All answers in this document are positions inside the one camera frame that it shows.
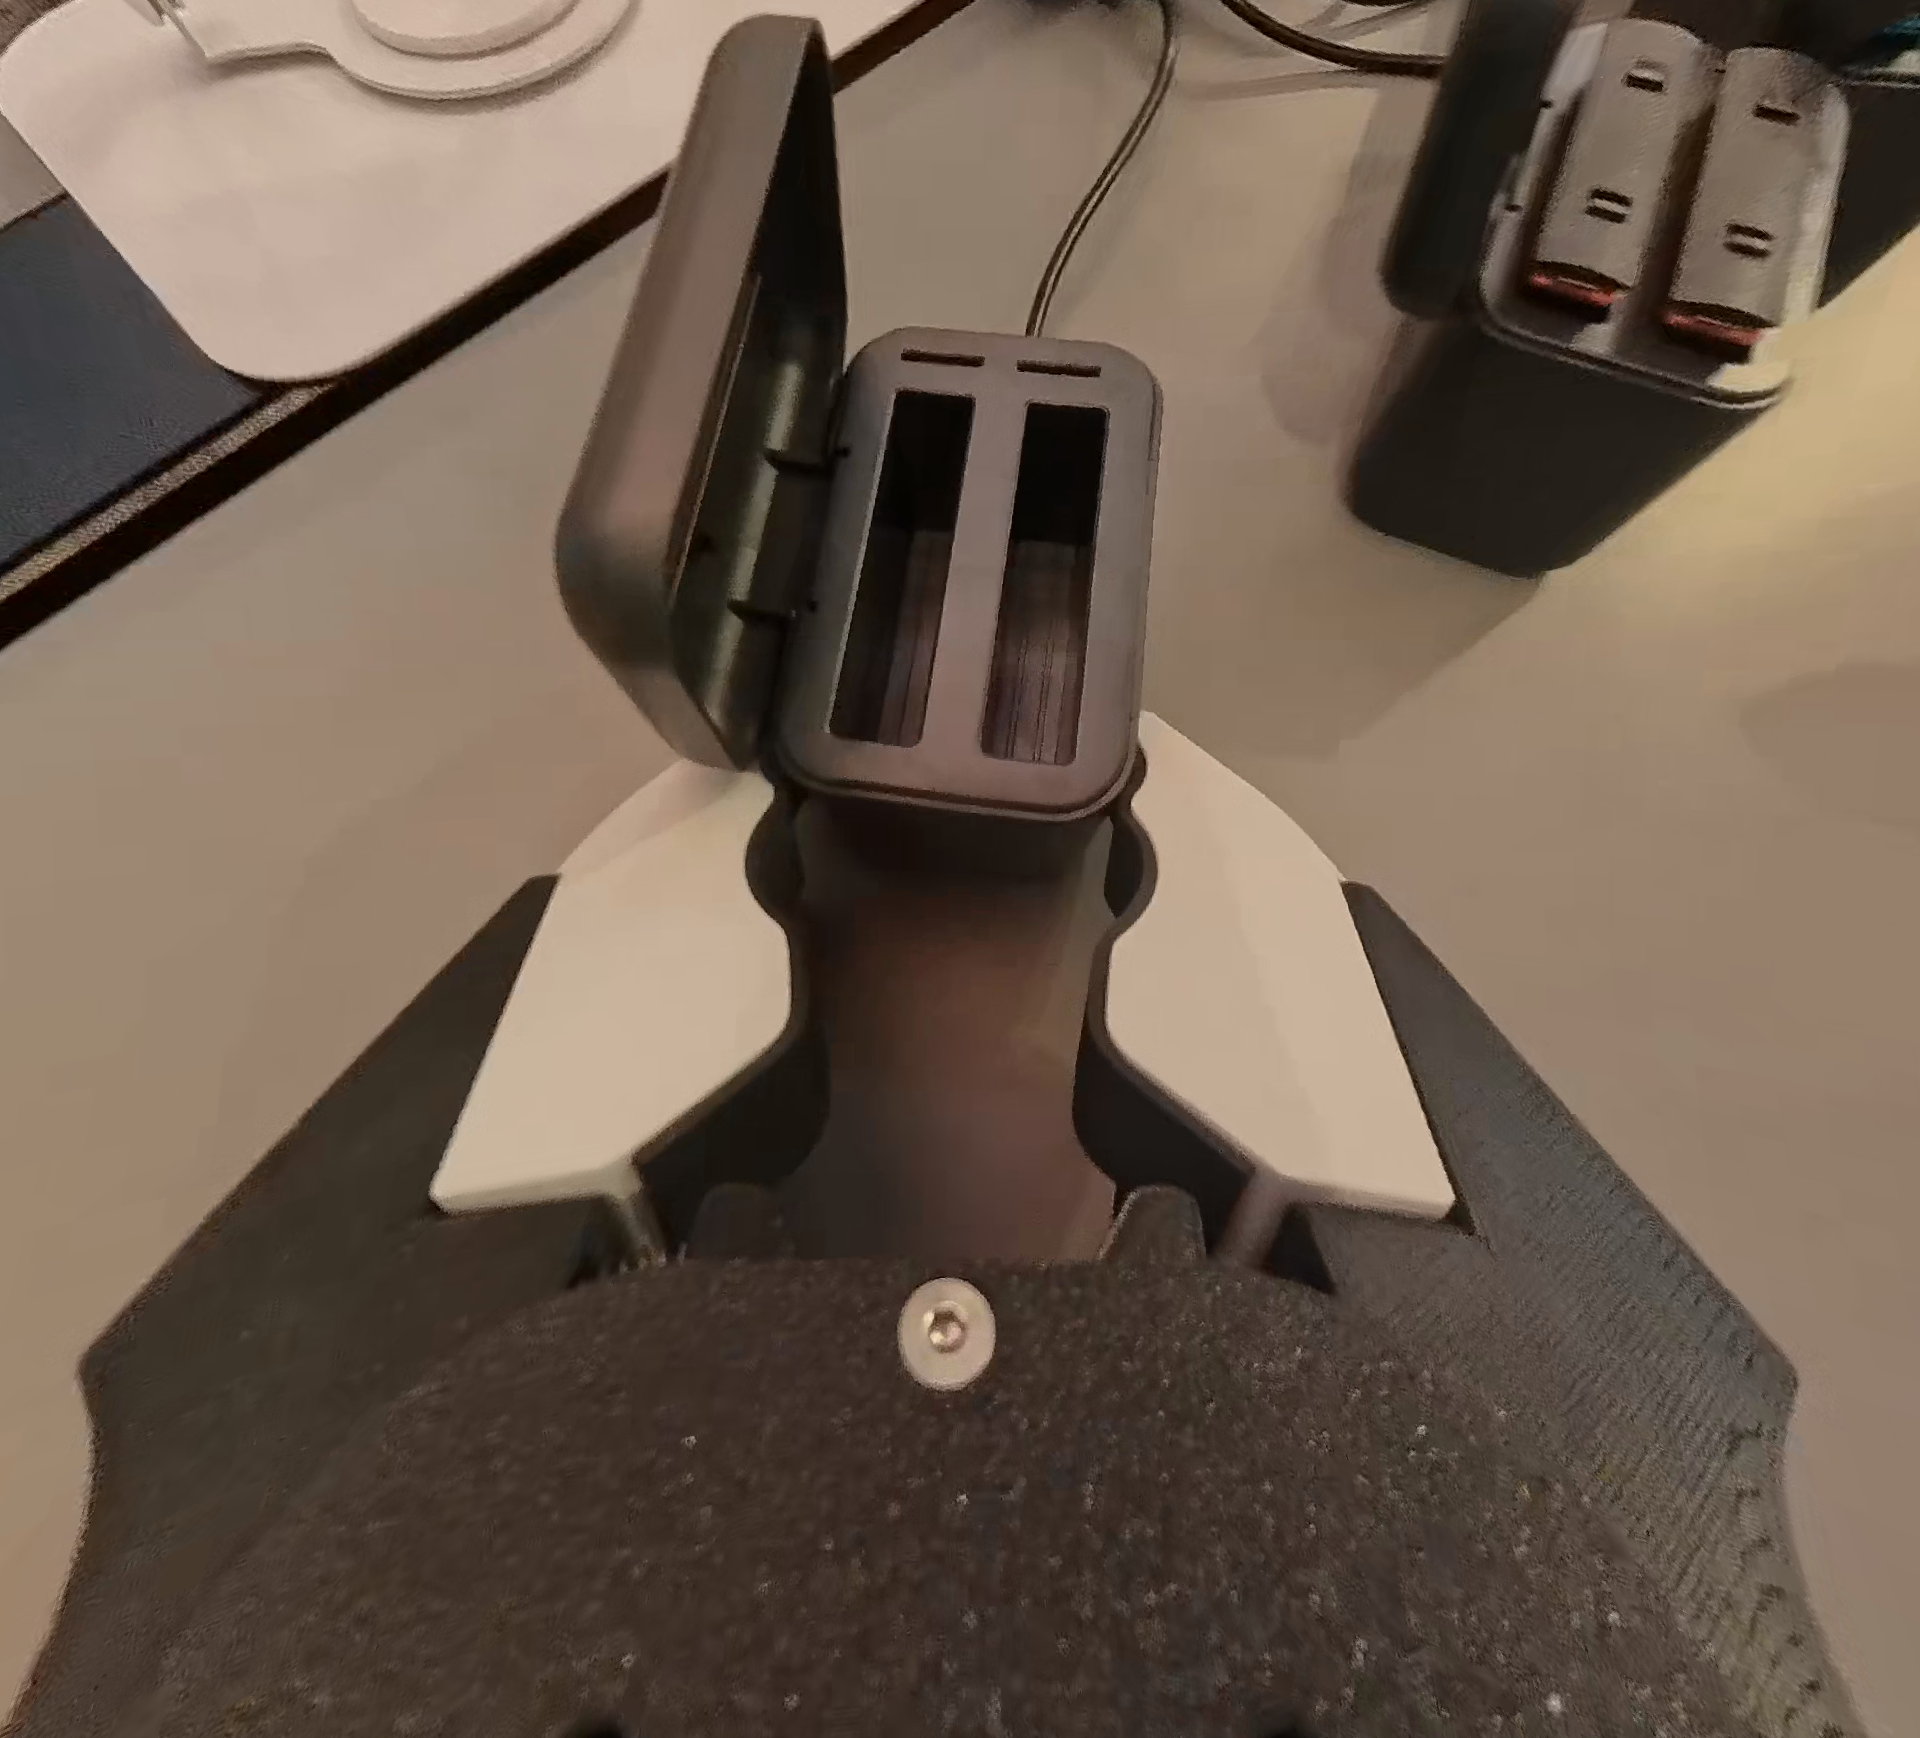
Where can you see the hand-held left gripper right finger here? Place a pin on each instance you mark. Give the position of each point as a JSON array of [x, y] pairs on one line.
[[1291, 1019]]

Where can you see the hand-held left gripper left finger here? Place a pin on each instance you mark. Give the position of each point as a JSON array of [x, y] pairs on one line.
[[601, 1019]]

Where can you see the dark flat mat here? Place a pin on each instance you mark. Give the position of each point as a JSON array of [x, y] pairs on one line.
[[91, 389]]

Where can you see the white base mat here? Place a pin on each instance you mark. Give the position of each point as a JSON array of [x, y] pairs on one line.
[[360, 208]]

